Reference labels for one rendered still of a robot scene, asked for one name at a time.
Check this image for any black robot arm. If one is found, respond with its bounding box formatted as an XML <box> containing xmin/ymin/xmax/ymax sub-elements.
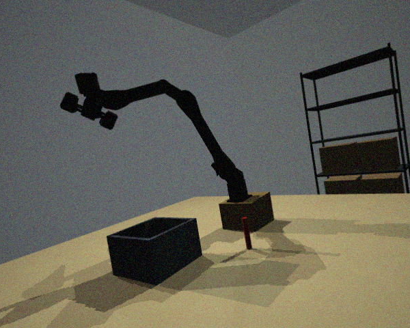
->
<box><xmin>74</xmin><ymin>72</ymin><xmax>252</xmax><ymax>202</ymax></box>

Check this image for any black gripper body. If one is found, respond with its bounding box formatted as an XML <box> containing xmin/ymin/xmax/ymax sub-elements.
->
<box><xmin>60</xmin><ymin>92</ymin><xmax>118</xmax><ymax>130</ymax></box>

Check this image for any red cylinder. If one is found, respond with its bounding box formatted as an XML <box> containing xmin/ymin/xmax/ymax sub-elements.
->
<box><xmin>242</xmin><ymin>217</ymin><xmax>252</xmax><ymax>249</ymax></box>

